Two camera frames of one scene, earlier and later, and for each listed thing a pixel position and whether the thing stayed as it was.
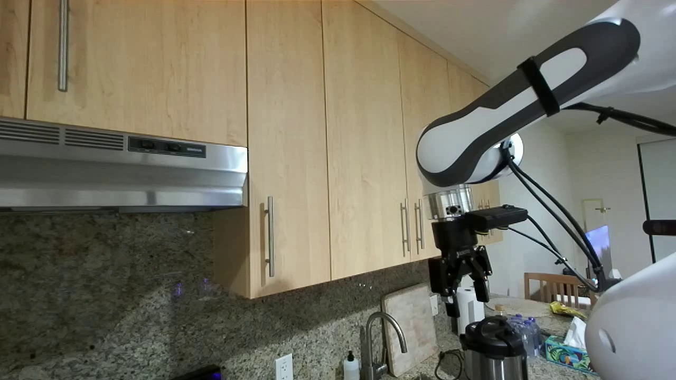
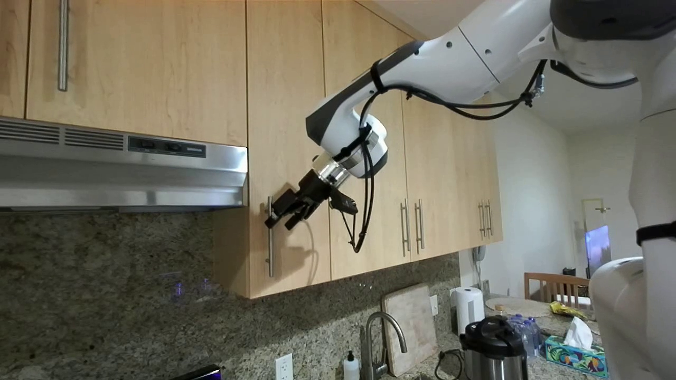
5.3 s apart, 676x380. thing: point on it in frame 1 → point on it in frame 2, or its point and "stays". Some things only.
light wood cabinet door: x=291 y=139 stays
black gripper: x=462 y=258 → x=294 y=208
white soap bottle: x=351 y=365 stays
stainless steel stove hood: x=48 y=165 stays
